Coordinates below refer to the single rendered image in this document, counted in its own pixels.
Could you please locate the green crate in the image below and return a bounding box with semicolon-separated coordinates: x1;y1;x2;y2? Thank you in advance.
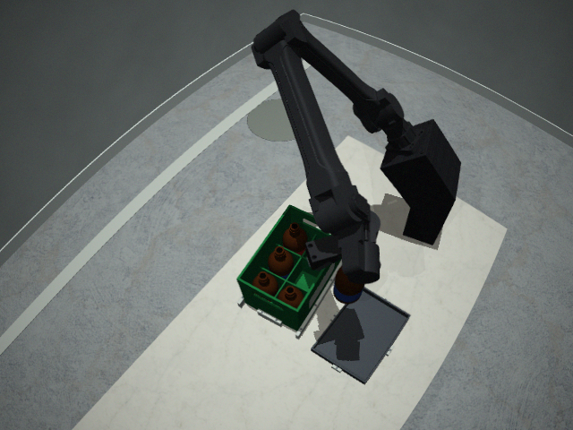
236;204;341;331

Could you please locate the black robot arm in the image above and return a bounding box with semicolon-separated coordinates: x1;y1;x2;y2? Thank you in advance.
251;9;427;284

